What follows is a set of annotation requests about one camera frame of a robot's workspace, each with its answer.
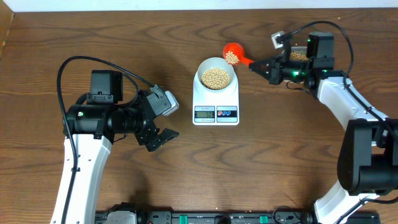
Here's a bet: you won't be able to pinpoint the soybeans in grey bowl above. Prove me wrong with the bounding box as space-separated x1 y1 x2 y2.
201 67 231 90

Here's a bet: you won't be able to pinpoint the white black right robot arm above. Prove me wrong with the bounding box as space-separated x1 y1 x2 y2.
249 32 397 223

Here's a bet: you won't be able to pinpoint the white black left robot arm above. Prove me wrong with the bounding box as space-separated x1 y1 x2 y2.
51 70 179 223

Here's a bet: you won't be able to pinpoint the clear container of soybeans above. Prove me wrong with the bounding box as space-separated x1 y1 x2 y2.
289 47 308 61

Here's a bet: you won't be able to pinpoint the red plastic measuring scoop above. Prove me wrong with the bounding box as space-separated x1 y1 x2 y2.
223 42 254 66

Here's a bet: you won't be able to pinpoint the white digital kitchen scale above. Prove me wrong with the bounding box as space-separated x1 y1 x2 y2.
192 72 239 126

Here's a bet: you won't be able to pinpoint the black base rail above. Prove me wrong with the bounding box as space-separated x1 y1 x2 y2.
95 202 382 224

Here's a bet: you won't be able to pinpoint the grey plastic bowl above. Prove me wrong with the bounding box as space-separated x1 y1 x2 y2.
197 57 236 91

